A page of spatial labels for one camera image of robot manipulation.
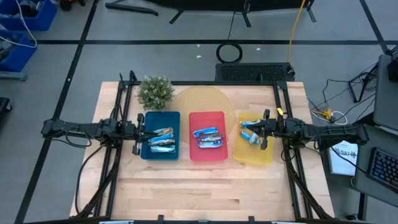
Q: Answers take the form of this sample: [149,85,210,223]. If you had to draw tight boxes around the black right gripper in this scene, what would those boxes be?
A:
[247,109,301,151]

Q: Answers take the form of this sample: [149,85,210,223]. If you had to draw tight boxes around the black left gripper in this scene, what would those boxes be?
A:
[121,113,159,156]

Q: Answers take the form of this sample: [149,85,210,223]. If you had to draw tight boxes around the blue white granola bar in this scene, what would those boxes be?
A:
[239,130,261,146]

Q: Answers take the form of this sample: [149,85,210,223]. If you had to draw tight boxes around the cyan peanut butter granola bar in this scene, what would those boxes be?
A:
[149,132,175,142]

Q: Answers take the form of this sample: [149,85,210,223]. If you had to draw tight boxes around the silver brown granola bar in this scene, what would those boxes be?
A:
[148,139,176,147]

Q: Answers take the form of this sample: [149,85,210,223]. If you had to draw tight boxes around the orange brown granola bar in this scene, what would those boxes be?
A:
[152,126,174,135]

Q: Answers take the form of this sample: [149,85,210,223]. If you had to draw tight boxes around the silver blue granola bar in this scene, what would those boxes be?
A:
[150,145,177,154]

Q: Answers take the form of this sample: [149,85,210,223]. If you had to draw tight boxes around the silver white granola bar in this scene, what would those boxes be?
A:
[197,140,224,149]

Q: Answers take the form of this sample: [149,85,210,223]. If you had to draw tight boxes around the bright blue granola bar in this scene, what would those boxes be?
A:
[192,126,219,138]

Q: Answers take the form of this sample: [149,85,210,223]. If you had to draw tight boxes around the blue plastic sorting tray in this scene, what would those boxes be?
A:
[140,111,181,162]

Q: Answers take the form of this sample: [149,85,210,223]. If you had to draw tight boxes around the yellow plastic sorting tray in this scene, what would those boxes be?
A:
[233,112,275,166]

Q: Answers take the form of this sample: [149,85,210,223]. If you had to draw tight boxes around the small green potted plant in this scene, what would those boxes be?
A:
[136,75,175,111]

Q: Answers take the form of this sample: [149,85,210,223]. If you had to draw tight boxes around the black perforated metal case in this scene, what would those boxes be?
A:
[215,62,296,83]

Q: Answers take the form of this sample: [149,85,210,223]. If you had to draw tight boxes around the red plastic sorting tray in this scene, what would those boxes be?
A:
[188,111,228,162]

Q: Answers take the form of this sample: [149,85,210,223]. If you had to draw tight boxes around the round wooden board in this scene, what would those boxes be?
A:
[170,86,237,146]

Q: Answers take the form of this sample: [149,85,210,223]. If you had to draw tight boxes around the yellow power plug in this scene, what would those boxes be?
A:
[313,108,333,120]

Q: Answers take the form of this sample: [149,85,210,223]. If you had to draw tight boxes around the white paper manual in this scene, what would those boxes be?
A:
[328,139,359,177]

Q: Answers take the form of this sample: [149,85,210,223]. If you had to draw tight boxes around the grey desk with keyboard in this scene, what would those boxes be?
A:
[353,123,398,208]

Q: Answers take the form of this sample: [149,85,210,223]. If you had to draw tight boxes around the black floor bar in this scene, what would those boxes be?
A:
[104,2,159,16]

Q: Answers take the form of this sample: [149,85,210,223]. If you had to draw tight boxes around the grey side table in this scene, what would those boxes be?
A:
[372,53,398,131]

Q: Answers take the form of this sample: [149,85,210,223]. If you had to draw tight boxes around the backlit black keyboard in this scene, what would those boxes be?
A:
[368,147,398,194]

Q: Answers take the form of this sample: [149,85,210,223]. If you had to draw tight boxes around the black partition panel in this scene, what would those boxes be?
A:
[146,0,317,28]

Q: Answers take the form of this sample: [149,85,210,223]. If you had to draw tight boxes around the black box on table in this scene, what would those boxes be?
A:
[387,58,398,83]

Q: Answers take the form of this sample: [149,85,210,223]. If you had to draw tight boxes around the black floor object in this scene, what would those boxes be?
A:
[0,96,13,123]

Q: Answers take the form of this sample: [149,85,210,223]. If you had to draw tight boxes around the blue storage crate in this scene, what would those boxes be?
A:
[0,30,37,73]
[0,0,58,32]

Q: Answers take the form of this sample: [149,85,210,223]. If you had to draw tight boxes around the black aluminium rig frame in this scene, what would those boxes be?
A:
[74,70,336,220]

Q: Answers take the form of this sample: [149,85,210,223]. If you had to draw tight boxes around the tangled black floor cables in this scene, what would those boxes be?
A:
[306,60,382,125]

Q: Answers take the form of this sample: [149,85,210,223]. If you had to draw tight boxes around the coiled black cable ring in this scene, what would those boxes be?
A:
[215,42,244,65]

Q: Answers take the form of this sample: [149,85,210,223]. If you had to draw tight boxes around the white looped cable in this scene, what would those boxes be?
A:
[331,110,348,125]

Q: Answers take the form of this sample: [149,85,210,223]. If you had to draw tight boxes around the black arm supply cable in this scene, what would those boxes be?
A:
[74,144,105,216]

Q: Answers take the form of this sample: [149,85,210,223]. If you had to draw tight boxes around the long yellow cable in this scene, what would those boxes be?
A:
[286,0,307,63]

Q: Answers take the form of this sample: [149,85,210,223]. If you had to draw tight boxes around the thin white cable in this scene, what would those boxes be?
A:
[0,0,38,49]

